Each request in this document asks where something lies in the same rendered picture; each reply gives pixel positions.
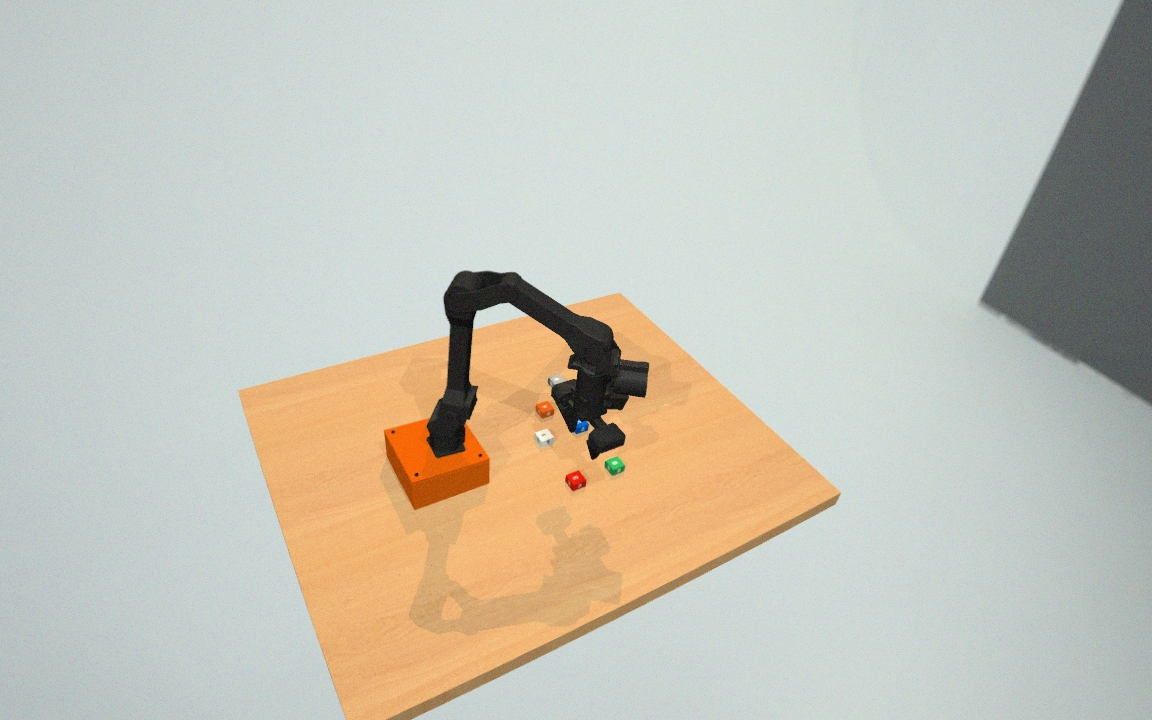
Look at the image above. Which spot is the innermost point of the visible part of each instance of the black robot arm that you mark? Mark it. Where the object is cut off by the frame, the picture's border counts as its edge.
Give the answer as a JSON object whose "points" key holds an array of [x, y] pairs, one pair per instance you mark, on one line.
{"points": [[597, 356]]}

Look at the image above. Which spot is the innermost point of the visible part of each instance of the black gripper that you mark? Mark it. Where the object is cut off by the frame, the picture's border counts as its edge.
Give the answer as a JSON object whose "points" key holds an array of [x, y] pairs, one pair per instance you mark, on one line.
{"points": [[574, 405]]}

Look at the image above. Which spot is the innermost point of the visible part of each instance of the green block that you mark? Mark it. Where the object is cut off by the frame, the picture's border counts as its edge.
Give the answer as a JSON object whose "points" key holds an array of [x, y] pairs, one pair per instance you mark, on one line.
{"points": [[614, 466]]}

